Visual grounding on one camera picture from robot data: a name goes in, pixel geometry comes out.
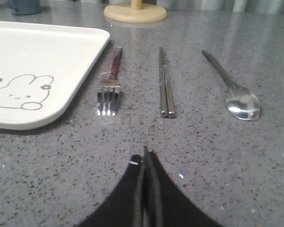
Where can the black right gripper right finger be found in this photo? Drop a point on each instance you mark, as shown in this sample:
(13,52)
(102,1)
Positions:
(165,204)

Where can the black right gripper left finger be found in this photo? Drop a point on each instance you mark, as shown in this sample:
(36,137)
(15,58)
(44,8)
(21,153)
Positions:
(124,206)

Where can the silver metal chopstick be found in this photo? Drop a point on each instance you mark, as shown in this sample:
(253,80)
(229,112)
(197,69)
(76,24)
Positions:
(163,98)
(170,101)

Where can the silver metal fork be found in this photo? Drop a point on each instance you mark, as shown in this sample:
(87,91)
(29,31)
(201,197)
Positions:
(109,89)

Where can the grey pleated curtain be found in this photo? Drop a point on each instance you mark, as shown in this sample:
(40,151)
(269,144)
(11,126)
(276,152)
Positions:
(252,6)

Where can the silver metal spoon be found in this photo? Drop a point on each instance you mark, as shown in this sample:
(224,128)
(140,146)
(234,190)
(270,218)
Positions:
(240,101)

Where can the blue enamel mug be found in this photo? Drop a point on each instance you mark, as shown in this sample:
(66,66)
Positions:
(24,7)

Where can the wooden mug tree stand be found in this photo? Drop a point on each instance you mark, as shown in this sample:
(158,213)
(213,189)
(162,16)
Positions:
(135,12)

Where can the cream rectangular bunny tray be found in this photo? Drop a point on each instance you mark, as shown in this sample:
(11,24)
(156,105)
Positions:
(41,69)

